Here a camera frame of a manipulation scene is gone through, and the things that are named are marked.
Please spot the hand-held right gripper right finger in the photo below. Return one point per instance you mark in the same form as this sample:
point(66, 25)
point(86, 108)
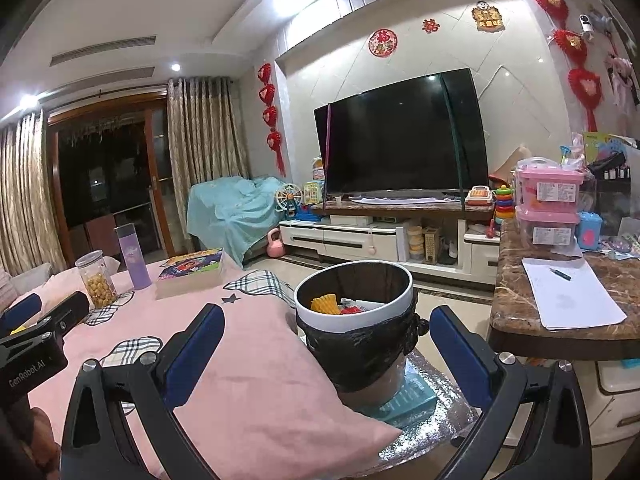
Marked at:
point(460, 360)

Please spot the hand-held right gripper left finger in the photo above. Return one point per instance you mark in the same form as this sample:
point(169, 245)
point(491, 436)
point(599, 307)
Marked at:
point(195, 355)

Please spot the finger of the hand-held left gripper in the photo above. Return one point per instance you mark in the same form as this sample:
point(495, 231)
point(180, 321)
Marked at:
point(20, 310)
point(65, 315)

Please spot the yellow foam fruit net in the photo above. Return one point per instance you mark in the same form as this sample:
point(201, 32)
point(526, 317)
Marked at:
point(17, 331)

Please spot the white bin with black bag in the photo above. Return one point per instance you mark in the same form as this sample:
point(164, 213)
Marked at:
point(360, 355)

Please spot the red snack packet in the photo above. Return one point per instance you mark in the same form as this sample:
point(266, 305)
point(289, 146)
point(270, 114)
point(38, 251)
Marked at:
point(352, 310)

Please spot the person's left hand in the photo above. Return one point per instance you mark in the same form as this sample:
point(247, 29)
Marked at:
point(40, 430)

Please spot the clear snack jar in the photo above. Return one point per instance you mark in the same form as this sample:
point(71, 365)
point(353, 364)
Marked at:
point(96, 280)

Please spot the silver foil sheet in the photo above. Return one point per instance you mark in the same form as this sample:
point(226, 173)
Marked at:
point(445, 410)

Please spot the teal flat box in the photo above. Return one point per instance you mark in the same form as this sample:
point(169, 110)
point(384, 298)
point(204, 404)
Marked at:
point(410, 400)

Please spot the marble counter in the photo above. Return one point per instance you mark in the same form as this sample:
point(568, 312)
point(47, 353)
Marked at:
point(510, 310)

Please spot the colourful puzzle box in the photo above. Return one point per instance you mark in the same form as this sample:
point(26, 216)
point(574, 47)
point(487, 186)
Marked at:
point(192, 267)

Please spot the purple drinking bottle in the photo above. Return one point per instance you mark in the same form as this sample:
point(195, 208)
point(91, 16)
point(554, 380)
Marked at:
point(132, 257)

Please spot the beige patterned curtain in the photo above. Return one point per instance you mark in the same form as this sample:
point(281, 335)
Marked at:
point(200, 130)
point(25, 190)

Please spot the stacked yellow containers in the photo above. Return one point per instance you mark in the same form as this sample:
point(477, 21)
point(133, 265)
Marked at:
point(415, 245)

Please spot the white paper sheet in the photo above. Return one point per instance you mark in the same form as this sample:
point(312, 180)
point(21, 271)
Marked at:
point(570, 300)

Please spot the pink kettlebell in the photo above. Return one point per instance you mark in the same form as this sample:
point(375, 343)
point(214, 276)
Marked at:
point(274, 248)

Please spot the black pen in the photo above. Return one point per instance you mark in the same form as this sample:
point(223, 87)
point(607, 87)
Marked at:
point(561, 273)

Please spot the pink hanging gadget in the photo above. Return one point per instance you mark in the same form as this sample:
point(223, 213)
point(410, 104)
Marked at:
point(371, 246)

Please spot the white television stand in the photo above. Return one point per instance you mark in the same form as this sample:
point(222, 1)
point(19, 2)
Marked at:
point(390, 232)

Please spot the wooden glass sliding door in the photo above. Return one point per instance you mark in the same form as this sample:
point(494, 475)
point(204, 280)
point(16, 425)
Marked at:
point(110, 170)

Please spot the armchair under turquoise cloth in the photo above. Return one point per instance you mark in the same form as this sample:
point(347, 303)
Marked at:
point(235, 205)

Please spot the pink storage box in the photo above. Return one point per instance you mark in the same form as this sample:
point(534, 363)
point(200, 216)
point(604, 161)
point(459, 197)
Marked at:
point(545, 230)
point(547, 185)

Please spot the toy cash register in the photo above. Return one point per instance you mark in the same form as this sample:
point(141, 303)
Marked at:
point(477, 195)

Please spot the blue block toy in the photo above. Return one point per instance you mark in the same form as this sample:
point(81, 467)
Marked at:
point(307, 214)

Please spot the ferris wheel toy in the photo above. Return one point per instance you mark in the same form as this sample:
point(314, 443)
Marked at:
point(289, 197)

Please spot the blue toy bucket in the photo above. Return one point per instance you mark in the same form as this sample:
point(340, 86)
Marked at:
point(590, 230)

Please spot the green yellow toy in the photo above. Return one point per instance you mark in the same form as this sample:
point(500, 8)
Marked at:
point(314, 192)

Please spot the ceiling spotlight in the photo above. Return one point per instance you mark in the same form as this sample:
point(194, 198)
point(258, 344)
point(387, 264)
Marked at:
point(28, 101)
point(175, 66)

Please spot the pink white toy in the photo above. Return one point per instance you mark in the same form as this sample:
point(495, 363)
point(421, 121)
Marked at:
point(316, 167)

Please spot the black flat television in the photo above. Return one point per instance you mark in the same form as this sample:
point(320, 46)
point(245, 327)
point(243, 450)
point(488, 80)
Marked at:
point(400, 135)

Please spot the red heart garland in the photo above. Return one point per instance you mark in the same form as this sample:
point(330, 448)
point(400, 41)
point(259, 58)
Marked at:
point(270, 110)
point(560, 5)

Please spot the colourful picture book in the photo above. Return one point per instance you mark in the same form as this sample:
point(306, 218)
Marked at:
point(605, 142)

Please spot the hanging pink cloth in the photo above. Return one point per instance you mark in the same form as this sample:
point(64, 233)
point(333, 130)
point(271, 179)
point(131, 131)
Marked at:
point(622, 75)

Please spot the round red wall decoration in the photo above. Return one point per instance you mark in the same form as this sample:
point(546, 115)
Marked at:
point(382, 42)

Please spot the small red wall decoration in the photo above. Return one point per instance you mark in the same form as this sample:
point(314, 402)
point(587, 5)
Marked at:
point(430, 25)

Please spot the gold figure wall decoration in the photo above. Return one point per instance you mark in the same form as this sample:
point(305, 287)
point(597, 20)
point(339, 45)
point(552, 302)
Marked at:
point(486, 14)

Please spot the white security camera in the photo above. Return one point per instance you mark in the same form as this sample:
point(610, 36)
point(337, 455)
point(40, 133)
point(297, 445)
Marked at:
point(585, 25)

